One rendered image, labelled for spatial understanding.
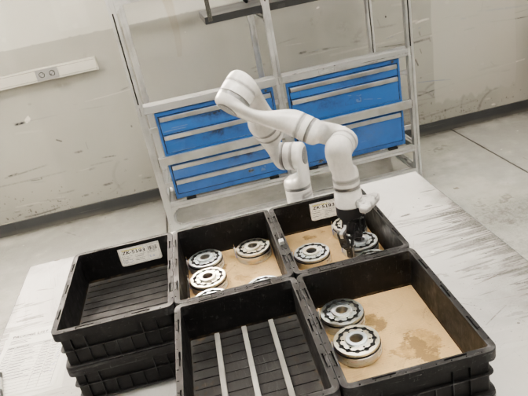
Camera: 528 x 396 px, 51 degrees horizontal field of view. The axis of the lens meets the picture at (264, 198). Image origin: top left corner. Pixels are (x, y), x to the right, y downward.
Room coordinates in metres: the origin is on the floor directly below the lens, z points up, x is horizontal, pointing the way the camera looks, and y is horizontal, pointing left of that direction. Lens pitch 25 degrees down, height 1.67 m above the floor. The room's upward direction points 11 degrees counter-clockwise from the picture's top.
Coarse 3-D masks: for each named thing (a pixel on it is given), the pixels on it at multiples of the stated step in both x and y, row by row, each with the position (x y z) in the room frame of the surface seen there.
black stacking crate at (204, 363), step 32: (288, 288) 1.13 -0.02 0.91; (192, 320) 1.11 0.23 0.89; (224, 320) 1.11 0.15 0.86; (256, 320) 1.12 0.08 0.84; (288, 320) 1.11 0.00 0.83; (192, 352) 1.06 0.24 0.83; (224, 352) 1.04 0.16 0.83; (256, 352) 1.02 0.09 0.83; (288, 352) 1.00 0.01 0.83; (192, 384) 0.95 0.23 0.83; (320, 384) 0.88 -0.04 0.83
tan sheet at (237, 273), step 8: (224, 256) 1.48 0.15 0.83; (232, 256) 1.47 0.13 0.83; (272, 256) 1.42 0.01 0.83; (232, 264) 1.42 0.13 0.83; (240, 264) 1.41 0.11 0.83; (256, 264) 1.40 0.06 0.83; (264, 264) 1.39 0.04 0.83; (272, 264) 1.38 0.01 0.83; (232, 272) 1.38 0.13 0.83; (240, 272) 1.37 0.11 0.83; (248, 272) 1.36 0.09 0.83; (256, 272) 1.35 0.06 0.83; (264, 272) 1.35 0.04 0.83; (272, 272) 1.34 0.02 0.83; (232, 280) 1.33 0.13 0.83; (240, 280) 1.33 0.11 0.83; (248, 280) 1.32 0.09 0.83; (192, 296) 1.30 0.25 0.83
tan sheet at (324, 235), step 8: (304, 232) 1.53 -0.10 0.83; (312, 232) 1.52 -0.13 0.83; (320, 232) 1.51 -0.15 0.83; (328, 232) 1.50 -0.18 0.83; (288, 240) 1.50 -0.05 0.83; (296, 240) 1.49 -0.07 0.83; (304, 240) 1.48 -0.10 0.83; (312, 240) 1.47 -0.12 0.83; (320, 240) 1.46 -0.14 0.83; (328, 240) 1.45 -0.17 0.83; (336, 240) 1.44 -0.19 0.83; (296, 248) 1.44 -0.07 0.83; (336, 248) 1.39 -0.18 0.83; (336, 256) 1.35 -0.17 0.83; (344, 256) 1.34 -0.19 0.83
